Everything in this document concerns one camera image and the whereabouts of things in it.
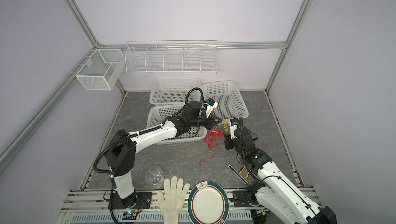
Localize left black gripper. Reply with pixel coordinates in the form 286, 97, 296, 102
190, 113, 223, 131

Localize black cable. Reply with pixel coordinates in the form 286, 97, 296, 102
179, 126, 202, 138

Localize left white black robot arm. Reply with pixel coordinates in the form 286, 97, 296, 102
93, 88, 222, 209

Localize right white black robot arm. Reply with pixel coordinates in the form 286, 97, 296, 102
224, 117, 337, 224

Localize silver combination wrench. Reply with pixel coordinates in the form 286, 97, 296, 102
225, 162, 249, 185

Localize right white plastic basket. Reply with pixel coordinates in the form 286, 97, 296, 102
201, 81, 249, 122

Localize white plastic basket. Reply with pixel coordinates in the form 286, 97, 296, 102
201, 81, 249, 122
150, 77, 201, 106
146, 104, 207, 145

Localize rear white plastic basket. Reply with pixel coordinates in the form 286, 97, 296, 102
150, 77, 201, 106

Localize front white plastic basket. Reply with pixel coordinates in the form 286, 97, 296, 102
146, 104, 207, 145

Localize white plate green red rim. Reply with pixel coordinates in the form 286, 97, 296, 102
187, 181, 230, 224

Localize white knit glove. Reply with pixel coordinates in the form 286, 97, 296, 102
156, 176, 190, 224

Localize clear drinking glass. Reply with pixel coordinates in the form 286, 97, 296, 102
145, 166, 164, 186

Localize small white mesh box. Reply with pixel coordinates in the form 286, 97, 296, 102
76, 49, 125, 91

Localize green circuit board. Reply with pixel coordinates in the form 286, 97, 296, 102
122, 211, 137, 220

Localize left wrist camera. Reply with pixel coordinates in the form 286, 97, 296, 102
205, 98, 218, 118

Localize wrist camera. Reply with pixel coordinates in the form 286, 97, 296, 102
229, 118, 239, 140
205, 98, 218, 118

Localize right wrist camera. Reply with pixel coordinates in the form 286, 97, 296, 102
229, 118, 239, 140

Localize yellow handled pliers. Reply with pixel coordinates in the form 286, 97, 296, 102
239, 166, 250, 180

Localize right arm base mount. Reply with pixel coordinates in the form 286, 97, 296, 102
229, 190, 263, 207

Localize long white wire shelf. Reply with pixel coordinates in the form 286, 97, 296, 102
124, 40, 219, 74

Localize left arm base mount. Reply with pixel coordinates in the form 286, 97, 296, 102
110, 192, 153, 210

